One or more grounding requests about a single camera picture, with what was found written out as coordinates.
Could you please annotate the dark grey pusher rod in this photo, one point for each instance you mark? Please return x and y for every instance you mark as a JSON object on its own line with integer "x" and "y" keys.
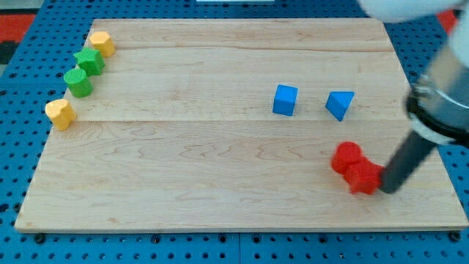
{"x": 410, "y": 154}

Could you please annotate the red star block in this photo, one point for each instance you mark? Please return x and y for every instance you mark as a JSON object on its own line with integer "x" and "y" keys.
{"x": 363, "y": 177}

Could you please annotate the red cylinder block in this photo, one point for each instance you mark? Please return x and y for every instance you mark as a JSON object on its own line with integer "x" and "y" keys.
{"x": 346, "y": 154}

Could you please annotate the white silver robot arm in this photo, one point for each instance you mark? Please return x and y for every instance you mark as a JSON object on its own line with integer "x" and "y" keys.
{"x": 437, "y": 104}

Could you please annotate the light wooden board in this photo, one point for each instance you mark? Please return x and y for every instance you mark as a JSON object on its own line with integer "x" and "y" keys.
{"x": 179, "y": 134}

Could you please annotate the blue triangle block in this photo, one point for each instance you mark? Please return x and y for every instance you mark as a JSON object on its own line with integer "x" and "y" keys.
{"x": 338, "y": 103}

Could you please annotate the blue cube block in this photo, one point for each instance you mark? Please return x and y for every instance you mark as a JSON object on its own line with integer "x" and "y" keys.
{"x": 285, "y": 100}

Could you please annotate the yellow hexagon block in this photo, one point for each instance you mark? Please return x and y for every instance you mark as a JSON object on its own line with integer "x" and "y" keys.
{"x": 103, "y": 43}

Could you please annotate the green star block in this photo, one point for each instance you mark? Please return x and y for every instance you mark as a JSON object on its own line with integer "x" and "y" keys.
{"x": 90, "y": 60}

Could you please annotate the green cylinder block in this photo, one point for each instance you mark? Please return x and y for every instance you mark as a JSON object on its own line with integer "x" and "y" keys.
{"x": 78, "y": 83}

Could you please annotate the yellow heart block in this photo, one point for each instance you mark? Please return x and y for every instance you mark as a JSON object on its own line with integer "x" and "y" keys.
{"x": 60, "y": 113}

